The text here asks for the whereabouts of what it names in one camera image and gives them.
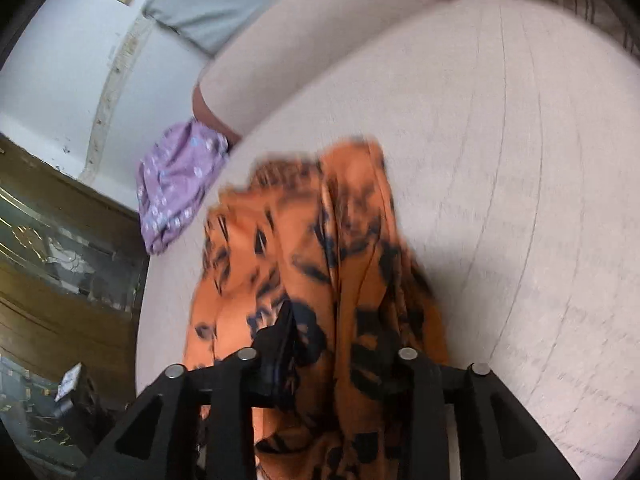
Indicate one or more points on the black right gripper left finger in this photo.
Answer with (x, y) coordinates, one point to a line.
(198, 424)

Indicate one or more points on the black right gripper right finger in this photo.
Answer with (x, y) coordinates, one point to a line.
(496, 436)

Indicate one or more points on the orange black floral garment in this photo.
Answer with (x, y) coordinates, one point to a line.
(320, 236)

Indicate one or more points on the dark wooden glass cabinet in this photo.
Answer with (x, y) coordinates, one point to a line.
(72, 274)

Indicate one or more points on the purple floral garment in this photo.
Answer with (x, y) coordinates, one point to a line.
(173, 178)

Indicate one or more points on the beige quilted bed cover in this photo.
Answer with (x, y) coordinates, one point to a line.
(510, 136)

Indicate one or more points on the pink bolster pillow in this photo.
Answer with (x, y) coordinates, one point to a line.
(286, 47)

